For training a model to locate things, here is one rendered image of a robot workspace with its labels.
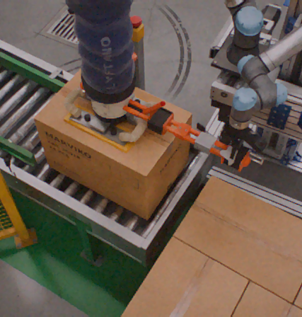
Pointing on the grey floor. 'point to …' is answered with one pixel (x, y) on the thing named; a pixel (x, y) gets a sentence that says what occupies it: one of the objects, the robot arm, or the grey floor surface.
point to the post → (139, 56)
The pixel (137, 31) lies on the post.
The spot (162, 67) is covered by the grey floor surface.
